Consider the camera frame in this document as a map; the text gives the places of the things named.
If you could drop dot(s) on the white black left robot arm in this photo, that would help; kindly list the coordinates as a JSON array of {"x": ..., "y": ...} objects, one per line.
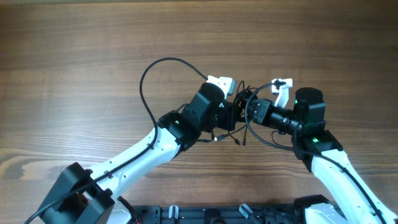
[{"x": 92, "y": 195}]

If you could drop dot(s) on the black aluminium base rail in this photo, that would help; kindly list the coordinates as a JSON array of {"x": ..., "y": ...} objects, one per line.
[{"x": 268, "y": 214}]

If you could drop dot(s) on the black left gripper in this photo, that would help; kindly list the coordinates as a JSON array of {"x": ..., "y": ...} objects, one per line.
[{"x": 232, "y": 110}]

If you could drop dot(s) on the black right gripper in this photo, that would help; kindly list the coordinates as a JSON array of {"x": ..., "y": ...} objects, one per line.
[{"x": 263, "y": 112}]

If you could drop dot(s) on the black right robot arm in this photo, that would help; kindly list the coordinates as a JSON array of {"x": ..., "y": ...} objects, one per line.
[{"x": 323, "y": 156}]

